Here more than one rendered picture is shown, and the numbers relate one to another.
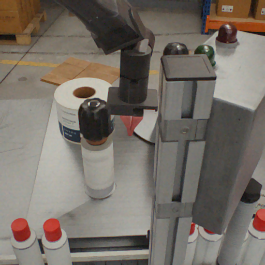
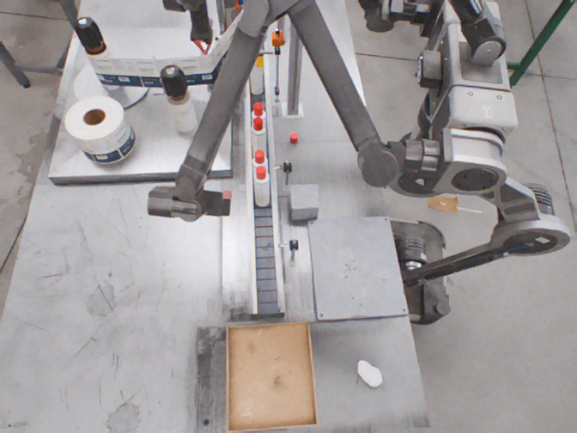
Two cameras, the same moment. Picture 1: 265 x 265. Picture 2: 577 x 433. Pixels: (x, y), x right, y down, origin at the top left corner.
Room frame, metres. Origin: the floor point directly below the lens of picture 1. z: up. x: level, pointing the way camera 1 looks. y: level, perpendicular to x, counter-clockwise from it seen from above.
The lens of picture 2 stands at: (0.37, 1.12, 2.14)
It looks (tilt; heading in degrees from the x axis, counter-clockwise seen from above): 63 degrees down; 265
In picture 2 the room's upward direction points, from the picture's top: 4 degrees clockwise
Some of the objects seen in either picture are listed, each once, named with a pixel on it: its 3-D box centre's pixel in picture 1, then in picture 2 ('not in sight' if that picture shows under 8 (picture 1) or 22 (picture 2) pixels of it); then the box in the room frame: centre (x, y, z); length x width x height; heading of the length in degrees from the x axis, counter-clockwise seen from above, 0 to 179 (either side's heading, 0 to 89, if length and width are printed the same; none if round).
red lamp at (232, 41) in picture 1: (227, 33); not in sight; (0.39, -0.11, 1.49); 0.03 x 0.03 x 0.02
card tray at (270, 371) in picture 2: not in sight; (270, 373); (0.38, 0.99, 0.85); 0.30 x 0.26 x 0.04; 93
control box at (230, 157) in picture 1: (219, 126); not in sight; (0.35, -0.11, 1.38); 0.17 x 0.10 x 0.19; 148
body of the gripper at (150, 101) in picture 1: (133, 88); (200, 22); (0.60, -0.01, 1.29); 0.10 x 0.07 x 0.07; 89
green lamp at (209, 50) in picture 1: (204, 56); not in sight; (0.33, -0.08, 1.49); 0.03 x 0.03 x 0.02
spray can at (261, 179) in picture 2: not in sight; (261, 186); (0.41, 0.41, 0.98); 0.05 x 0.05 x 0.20
